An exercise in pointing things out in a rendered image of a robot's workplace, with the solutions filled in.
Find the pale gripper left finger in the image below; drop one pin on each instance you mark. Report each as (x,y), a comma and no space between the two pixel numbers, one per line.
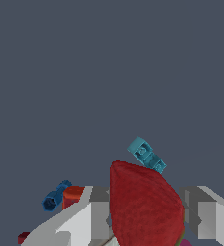
(78,221)

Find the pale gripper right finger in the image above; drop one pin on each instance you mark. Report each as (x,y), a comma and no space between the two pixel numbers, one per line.
(209,217)

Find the magenta small object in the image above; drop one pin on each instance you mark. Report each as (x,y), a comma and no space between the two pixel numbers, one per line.
(186,243)

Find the orange red cylinder block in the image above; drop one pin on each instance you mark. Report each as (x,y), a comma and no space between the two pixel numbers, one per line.
(71,196)

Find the blue toy connector piece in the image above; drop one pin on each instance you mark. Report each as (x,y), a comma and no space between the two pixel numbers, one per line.
(55,196)

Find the dark red small block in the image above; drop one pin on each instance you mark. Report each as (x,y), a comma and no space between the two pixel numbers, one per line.
(23,237)

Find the red strawberry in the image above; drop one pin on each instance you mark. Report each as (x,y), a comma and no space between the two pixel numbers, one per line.
(144,205)

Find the teal toy brick piece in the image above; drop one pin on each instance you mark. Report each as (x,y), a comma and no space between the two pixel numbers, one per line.
(146,155)

